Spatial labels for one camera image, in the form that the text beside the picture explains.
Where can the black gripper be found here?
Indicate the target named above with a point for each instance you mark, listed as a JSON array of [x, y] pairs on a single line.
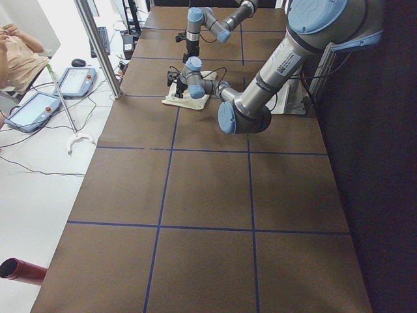
[[191, 47], [179, 89]]

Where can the cream long-sleeve cat shirt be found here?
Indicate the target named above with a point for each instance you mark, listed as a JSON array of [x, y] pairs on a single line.
[[199, 86]]

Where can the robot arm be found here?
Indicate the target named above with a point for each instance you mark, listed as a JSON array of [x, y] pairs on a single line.
[[199, 17], [312, 26]]

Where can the black keyboard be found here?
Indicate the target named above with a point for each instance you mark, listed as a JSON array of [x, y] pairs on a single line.
[[103, 36]]

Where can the upper blue teach pendant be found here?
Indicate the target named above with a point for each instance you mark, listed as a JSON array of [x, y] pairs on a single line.
[[76, 82]]

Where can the blue teach pendant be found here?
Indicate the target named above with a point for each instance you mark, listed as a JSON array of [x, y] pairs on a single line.
[[34, 113], [76, 82]]

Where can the black computer mouse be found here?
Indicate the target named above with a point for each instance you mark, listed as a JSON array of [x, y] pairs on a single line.
[[78, 63]]

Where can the metal rod with white hook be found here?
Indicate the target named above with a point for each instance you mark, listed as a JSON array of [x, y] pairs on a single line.
[[77, 136]]

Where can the lower blue teach pendant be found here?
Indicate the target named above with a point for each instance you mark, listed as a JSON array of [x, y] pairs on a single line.
[[34, 113]]

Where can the seated person in beige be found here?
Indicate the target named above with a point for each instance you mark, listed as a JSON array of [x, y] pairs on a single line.
[[21, 59]]

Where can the red fire extinguisher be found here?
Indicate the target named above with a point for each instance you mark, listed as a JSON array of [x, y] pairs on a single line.
[[23, 271]]

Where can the aluminium frame post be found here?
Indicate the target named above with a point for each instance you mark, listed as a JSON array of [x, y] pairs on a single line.
[[89, 24]]

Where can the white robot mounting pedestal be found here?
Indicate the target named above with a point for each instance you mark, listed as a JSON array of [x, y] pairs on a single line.
[[289, 100]]

